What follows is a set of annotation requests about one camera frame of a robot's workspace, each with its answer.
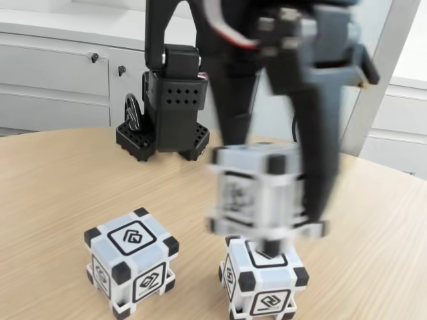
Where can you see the white cube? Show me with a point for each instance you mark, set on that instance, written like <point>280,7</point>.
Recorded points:
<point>267,283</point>
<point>133,263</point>
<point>247,186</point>

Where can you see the white low cabinet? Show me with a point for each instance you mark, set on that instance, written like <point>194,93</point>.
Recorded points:
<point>400,116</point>

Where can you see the black table clamp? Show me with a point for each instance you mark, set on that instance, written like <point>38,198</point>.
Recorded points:
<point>132,113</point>

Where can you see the black cabinet key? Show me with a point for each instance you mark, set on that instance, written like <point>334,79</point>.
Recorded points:
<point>94,57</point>
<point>121,70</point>

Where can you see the white cube, layered diamond symbol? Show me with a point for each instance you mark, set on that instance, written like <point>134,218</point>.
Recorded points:
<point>133,263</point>

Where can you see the black gripper camera module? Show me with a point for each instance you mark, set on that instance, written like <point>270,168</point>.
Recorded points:
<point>363,66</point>

